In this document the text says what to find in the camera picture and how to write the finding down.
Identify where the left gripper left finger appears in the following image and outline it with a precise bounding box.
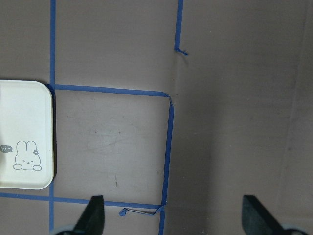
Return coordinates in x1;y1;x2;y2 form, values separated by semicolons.
73;195;105;235

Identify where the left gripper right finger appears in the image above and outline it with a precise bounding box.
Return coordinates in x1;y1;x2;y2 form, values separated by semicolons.
242;195;286;235

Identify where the cream plastic tray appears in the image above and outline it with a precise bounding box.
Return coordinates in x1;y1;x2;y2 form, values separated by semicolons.
0;80;54;190

